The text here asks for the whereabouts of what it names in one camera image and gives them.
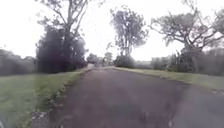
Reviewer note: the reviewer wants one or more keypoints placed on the tall leafy tree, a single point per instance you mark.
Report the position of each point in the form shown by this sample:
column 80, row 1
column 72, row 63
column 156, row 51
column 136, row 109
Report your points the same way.
column 128, row 28

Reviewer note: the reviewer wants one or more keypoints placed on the grass field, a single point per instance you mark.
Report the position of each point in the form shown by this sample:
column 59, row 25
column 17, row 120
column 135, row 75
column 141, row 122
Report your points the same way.
column 26, row 93

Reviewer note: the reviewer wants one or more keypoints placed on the row of bushes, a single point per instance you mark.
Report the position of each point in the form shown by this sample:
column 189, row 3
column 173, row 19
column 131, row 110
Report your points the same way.
column 190, row 61

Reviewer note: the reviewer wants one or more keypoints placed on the tall bare tree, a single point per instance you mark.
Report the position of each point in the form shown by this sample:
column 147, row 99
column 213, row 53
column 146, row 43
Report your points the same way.
column 68, row 20

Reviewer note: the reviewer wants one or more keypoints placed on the round dark bush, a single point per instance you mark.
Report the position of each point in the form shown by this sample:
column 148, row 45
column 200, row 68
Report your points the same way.
column 124, row 61

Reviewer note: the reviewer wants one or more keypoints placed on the grass verge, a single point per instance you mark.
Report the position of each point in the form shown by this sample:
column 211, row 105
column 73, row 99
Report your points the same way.
column 190, row 78

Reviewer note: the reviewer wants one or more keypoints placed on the spreading tree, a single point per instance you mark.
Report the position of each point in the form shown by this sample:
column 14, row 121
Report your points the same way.
column 190, row 30

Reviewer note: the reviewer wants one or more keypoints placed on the dark asphalt path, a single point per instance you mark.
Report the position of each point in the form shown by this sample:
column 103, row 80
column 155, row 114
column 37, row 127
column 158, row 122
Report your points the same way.
column 126, row 100

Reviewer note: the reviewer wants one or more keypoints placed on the dark dense tree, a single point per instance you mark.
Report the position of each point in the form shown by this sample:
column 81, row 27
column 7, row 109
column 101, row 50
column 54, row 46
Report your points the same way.
column 58, row 53

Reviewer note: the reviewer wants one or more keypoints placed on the dark hedge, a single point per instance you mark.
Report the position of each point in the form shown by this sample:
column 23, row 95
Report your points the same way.
column 15, row 63

